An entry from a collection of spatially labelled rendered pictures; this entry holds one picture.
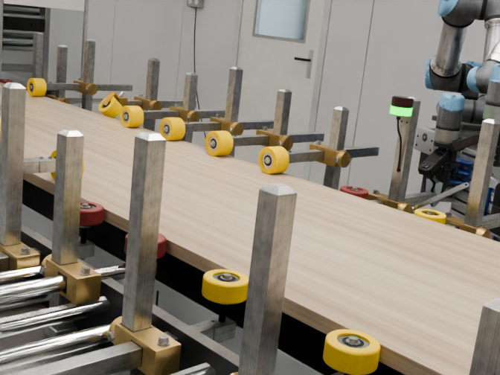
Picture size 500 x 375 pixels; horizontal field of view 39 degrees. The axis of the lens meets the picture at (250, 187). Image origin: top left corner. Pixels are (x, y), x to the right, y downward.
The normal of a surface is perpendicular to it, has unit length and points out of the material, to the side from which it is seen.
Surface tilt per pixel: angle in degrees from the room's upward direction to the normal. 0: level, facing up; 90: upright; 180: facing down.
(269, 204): 90
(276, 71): 90
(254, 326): 90
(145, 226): 90
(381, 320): 0
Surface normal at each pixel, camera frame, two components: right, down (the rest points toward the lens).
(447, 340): 0.11, -0.97
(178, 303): -0.73, 0.08
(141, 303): 0.68, 0.24
